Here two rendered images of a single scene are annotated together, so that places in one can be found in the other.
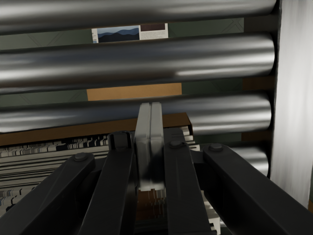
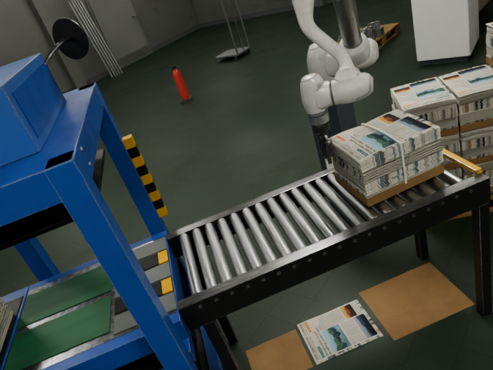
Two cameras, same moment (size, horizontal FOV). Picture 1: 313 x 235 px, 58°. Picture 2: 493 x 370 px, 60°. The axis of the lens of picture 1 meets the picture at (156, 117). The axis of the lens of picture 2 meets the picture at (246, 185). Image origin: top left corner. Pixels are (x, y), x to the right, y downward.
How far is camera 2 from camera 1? 1.89 m
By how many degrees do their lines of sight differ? 62
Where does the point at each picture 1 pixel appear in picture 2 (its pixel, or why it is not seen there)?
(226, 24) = (332, 280)
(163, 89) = (387, 291)
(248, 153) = not seen: hidden behind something
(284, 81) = (322, 175)
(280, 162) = not seen: hidden behind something
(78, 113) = (346, 194)
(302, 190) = not seen: hidden behind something
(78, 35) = (378, 347)
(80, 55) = (332, 197)
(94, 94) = (416, 325)
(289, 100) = (325, 172)
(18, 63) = (340, 203)
